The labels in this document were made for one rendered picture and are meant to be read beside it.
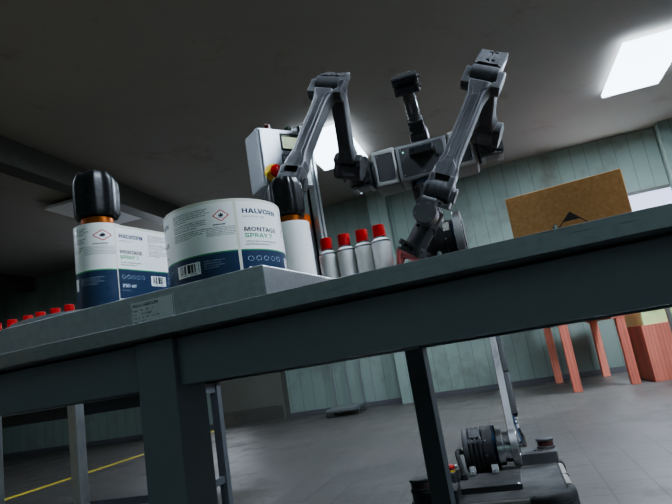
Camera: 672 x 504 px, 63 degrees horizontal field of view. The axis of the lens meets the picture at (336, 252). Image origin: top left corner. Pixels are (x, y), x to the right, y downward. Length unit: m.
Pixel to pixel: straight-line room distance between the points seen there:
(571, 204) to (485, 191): 7.31
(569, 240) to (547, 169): 8.47
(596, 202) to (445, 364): 7.19
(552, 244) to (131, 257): 0.81
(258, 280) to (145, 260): 0.48
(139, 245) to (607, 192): 1.16
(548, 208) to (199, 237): 1.02
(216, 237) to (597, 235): 0.56
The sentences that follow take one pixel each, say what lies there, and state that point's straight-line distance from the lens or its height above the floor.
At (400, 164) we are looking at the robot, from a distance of 2.15.
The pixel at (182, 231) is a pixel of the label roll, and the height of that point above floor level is 0.99.
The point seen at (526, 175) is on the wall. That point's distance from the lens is 8.96.
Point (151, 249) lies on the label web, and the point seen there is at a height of 1.02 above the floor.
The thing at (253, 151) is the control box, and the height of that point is 1.41.
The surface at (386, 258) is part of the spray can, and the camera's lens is 1.43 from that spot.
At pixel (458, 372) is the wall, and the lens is 8.65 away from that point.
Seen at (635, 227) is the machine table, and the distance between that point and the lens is 0.53.
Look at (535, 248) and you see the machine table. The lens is 0.53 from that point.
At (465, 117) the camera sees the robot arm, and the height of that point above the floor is 1.32.
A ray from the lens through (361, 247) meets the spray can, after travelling 1.46.
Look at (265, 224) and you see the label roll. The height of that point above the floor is 0.98.
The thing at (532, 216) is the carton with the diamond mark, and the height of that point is 1.05.
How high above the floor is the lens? 0.74
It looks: 11 degrees up
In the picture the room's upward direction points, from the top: 9 degrees counter-clockwise
